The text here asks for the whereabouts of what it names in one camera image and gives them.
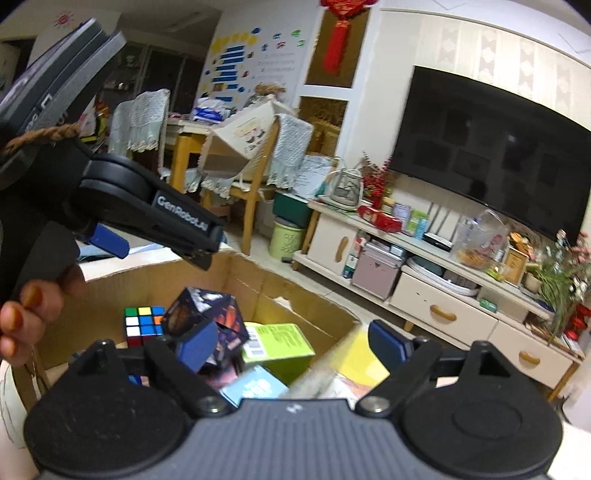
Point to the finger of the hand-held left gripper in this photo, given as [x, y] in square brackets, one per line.
[198, 244]
[111, 241]

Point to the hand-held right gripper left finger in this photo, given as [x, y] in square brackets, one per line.
[196, 346]

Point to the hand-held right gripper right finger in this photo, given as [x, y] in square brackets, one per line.
[385, 341]

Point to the dark polyhedron box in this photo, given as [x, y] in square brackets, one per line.
[219, 309]

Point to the colourful puzzle cube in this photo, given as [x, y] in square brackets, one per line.
[143, 323]

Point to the green printed cardboard carton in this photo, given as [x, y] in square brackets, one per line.
[277, 295]

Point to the person's left hand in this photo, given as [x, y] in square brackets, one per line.
[27, 318]

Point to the cream television cabinet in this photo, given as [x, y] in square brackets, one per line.
[443, 314]

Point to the pink storage box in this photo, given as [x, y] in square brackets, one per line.
[376, 272]

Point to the white tray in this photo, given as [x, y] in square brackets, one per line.
[443, 277]

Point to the light green trash bin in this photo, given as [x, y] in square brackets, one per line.
[286, 240]

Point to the yellow wooden table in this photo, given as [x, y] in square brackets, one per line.
[182, 152]

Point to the dark green container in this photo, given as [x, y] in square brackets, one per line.
[292, 207]

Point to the small green soap box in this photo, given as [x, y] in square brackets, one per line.
[487, 304]

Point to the black router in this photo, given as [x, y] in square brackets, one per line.
[436, 240]

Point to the cream paper bag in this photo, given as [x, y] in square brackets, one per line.
[244, 134]

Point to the small green drink carton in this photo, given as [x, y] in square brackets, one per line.
[417, 224]

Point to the flat red box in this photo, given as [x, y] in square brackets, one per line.
[379, 218]

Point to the wooden chair with lace cover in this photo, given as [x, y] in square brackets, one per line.
[286, 147]
[138, 120]

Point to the clear plastic bag of snacks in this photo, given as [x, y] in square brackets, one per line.
[478, 244]

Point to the white paper sheet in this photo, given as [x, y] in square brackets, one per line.
[314, 175]

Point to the glass kettle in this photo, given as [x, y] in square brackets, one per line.
[346, 189]

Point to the red berry branches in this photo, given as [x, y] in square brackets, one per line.
[376, 182]

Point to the potted green plant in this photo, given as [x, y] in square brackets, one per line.
[551, 286]

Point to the red vase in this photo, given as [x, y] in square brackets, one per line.
[581, 323]

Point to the black television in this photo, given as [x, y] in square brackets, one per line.
[498, 152]

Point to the wooden picture frame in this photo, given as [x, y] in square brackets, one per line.
[515, 264]

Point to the wall poster with blue strips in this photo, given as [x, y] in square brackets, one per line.
[258, 60]

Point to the red knot wall ornament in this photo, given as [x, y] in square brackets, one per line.
[341, 41]

